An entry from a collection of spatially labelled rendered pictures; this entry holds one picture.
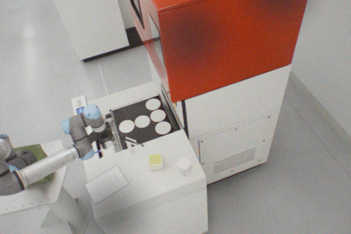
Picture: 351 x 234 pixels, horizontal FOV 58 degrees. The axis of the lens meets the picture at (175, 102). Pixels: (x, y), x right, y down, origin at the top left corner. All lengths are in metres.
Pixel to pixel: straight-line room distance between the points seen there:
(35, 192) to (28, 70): 2.40
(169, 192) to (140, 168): 0.22
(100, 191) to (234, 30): 1.09
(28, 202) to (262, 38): 1.62
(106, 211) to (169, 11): 1.05
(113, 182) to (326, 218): 1.73
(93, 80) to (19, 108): 0.86
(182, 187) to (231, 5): 0.96
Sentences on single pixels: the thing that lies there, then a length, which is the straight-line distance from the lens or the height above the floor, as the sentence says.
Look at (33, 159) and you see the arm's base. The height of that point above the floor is 1.00.
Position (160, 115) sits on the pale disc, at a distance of 2.10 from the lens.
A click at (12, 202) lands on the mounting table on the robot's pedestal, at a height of 0.82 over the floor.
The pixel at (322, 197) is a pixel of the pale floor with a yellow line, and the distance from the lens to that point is 2.91.
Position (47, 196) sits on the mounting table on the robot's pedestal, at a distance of 2.10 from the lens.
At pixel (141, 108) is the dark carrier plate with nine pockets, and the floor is 0.90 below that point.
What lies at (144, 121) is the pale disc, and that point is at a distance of 2.08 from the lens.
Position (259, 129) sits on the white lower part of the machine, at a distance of 2.35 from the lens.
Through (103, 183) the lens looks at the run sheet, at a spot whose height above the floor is 0.97.
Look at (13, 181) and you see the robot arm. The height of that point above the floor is 1.40.
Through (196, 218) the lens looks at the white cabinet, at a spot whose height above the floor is 0.43.
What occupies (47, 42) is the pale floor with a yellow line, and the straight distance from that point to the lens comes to 4.62.
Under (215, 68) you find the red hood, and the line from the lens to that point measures 1.67.
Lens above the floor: 2.54
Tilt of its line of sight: 50 degrees down
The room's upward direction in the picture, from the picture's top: 8 degrees counter-clockwise
